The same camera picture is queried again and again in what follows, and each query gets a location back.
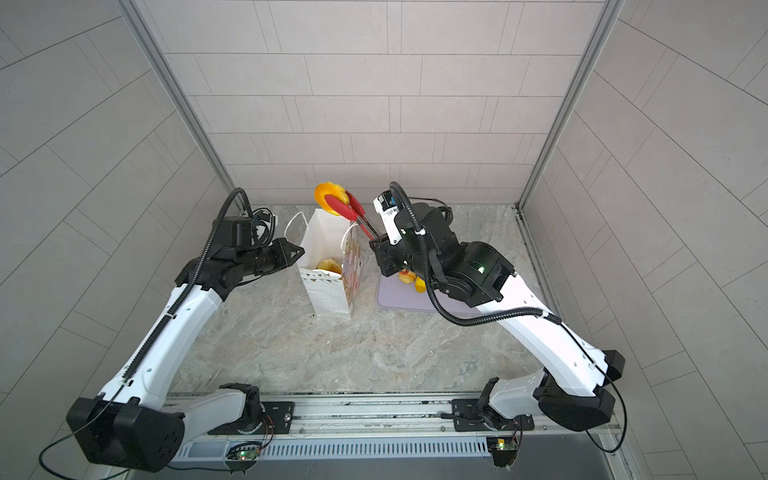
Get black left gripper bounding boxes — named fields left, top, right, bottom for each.
left=235, top=238, right=308, bottom=279

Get striped spiral bread roll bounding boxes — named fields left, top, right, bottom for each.
left=398, top=270, right=417, bottom=284

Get yellow orange cone bread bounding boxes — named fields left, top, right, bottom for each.
left=414, top=277, right=426, bottom=293

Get lavender plastic tray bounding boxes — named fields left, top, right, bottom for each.
left=376, top=275, right=480, bottom=317

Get white cartoon animal paper bag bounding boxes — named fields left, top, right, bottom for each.
left=285, top=208, right=362, bottom=319

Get red steel kitchen tongs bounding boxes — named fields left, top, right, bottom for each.
left=346, top=193, right=379, bottom=240

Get round yellow custard bun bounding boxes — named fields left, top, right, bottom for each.
left=314, top=182, right=350, bottom=218

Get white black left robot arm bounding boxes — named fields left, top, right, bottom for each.
left=66, top=188, right=304, bottom=474

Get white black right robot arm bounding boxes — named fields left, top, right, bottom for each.
left=369, top=182, right=626, bottom=441

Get left green circuit board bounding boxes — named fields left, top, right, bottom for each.
left=226, top=441, right=263, bottom=462

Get green circuit board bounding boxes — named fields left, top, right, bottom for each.
left=486, top=436, right=520, bottom=468
left=226, top=441, right=263, bottom=462

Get right green circuit board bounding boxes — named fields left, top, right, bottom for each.
left=486, top=436, right=520, bottom=468

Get aluminium left corner profile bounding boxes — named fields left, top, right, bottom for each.
left=115, top=1, right=229, bottom=226

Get aluminium corner profile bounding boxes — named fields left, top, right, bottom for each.
left=115, top=1, right=229, bottom=226
left=517, top=0, right=625, bottom=208

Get aluminium right corner profile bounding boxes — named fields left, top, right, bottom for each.
left=517, top=0, right=625, bottom=208

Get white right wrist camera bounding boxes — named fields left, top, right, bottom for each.
left=373, top=190, right=402, bottom=245

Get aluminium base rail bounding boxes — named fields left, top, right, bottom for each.
left=119, top=391, right=625, bottom=463

